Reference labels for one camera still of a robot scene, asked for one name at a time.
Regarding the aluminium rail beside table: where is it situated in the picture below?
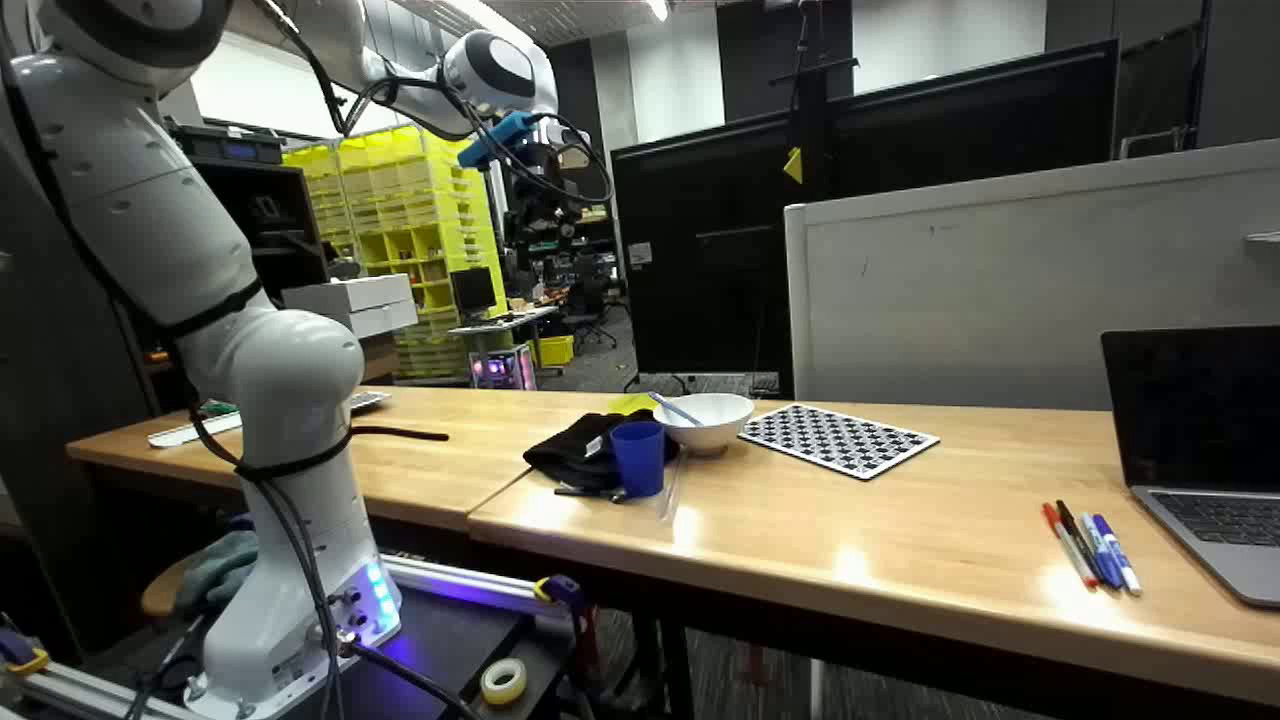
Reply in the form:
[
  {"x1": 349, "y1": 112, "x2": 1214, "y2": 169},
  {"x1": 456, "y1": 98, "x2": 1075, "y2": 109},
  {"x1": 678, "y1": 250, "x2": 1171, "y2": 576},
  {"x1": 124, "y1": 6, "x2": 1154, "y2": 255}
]
[{"x1": 376, "y1": 552, "x2": 555, "y2": 611}]

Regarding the black camera cable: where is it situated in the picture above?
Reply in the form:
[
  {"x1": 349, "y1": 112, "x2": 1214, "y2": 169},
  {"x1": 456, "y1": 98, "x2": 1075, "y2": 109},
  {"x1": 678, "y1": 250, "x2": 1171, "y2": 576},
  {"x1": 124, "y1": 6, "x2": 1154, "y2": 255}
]
[{"x1": 252, "y1": 0, "x2": 372, "y2": 134}]

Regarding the roll of clear tape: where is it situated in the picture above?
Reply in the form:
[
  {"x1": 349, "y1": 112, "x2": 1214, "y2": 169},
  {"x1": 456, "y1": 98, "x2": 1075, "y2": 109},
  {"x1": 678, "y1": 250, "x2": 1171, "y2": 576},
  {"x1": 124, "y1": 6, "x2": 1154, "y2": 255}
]
[{"x1": 476, "y1": 656, "x2": 536, "y2": 713}]

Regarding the blue and white marker pen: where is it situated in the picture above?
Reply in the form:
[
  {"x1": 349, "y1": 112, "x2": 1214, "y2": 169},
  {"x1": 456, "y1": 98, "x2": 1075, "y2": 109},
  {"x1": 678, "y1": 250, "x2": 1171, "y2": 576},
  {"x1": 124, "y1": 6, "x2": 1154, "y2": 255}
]
[{"x1": 1087, "y1": 510, "x2": 1147, "y2": 601}]

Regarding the yellow storage shelving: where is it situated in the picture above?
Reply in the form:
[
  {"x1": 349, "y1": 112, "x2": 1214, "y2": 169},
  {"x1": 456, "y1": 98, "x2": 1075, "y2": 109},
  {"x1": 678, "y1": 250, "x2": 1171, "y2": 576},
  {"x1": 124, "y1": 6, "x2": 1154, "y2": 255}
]
[{"x1": 280, "y1": 119, "x2": 511, "y2": 383}]

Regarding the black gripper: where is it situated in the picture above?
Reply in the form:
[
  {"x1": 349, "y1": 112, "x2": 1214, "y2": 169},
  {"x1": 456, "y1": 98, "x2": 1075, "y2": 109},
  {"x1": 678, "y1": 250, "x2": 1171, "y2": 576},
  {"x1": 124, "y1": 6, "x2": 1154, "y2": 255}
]
[{"x1": 519, "y1": 116, "x2": 594, "y2": 184}]

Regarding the white bowl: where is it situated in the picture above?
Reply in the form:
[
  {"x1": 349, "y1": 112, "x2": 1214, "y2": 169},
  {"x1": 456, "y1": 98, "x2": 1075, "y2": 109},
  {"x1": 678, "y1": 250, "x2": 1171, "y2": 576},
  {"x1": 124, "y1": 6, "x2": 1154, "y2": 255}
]
[{"x1": 648, "y1": 388, "x2": 760, "y2": 460}]

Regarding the blue wrist camera housing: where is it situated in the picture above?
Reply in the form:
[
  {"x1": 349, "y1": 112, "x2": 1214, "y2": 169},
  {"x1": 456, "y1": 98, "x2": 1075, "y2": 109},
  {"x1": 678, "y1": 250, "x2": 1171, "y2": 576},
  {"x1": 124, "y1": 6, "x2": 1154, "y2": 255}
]
[{"x1": 456, "y1": 109, "x2": 539, "y2": 172}]

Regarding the blue plastic cup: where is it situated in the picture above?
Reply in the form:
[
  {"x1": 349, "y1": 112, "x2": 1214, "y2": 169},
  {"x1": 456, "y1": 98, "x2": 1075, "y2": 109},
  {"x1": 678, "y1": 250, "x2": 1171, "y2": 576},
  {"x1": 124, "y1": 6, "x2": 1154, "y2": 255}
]
[{"x1": 607, "y1": 417, "x2": 666, "y2": 503}]

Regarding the black towel with white label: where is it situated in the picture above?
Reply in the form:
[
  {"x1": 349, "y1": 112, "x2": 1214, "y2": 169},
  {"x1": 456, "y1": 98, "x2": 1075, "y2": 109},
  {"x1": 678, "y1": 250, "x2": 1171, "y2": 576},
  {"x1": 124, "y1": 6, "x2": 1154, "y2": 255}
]
[{"x1": 519, "y1": 408, "x2": 683, "y2": 498}]

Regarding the black marker pen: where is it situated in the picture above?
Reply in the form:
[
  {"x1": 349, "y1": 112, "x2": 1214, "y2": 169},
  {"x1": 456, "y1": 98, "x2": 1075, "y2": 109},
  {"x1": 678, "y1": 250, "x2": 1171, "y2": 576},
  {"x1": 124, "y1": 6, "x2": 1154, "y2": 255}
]
[{"x1": 1052, "y1": 495, "x2": 1104, "y2": 571}]

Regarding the white partition board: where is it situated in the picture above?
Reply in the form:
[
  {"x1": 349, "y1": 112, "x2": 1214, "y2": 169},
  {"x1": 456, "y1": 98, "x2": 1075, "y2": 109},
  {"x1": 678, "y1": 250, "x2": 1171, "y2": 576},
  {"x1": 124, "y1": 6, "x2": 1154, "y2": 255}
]
[{"x1": 780, "y1": 134, "x2": 1280, "y2": 412}]

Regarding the yellow clamp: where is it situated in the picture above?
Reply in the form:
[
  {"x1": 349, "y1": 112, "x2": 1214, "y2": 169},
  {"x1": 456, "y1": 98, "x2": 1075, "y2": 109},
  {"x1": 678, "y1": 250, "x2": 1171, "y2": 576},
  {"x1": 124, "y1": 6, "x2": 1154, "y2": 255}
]
[{"x1": 2, "y1": 638, "x2": 55, "y2": 674}]

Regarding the white box device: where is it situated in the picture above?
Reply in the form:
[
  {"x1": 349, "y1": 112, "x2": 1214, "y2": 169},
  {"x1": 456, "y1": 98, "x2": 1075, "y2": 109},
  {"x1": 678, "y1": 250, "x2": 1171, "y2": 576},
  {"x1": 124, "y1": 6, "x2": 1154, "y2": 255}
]
[{"x1": 274, "y1": 268, "x2": 418, "y2": 342}]

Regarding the grey laptop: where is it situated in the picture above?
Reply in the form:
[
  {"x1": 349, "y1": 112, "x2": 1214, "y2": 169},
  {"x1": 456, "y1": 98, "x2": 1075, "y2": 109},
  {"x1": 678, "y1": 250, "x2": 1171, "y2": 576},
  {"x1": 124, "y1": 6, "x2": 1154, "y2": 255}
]
[{"x1": 1101, "y1": 322, "x2": 1280, "y2": 611}]

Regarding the aluminium rail with yellow clamp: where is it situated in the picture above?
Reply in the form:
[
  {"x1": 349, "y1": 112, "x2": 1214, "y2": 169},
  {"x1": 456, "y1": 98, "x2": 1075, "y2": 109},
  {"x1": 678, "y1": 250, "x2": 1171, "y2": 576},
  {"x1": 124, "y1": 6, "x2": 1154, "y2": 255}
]
[{"x1": 0, "y1": 649, "x2": 181, "y2": 720}]

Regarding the large black screen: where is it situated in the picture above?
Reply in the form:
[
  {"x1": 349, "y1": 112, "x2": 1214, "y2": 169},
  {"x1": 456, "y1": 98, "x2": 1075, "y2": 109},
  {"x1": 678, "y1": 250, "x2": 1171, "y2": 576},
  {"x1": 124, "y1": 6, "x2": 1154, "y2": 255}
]
[{"x1": 607, "y1": 36, "x2": 1119, "y2": 399}]

